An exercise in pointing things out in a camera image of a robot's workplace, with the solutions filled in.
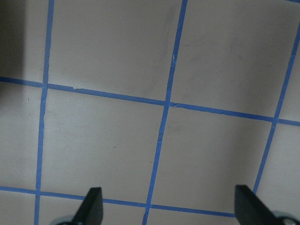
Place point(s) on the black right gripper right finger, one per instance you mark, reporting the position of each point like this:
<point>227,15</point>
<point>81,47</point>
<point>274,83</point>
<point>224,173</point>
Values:
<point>250,210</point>

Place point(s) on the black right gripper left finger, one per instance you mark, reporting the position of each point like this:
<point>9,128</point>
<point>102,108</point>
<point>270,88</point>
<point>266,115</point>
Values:
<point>91,210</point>

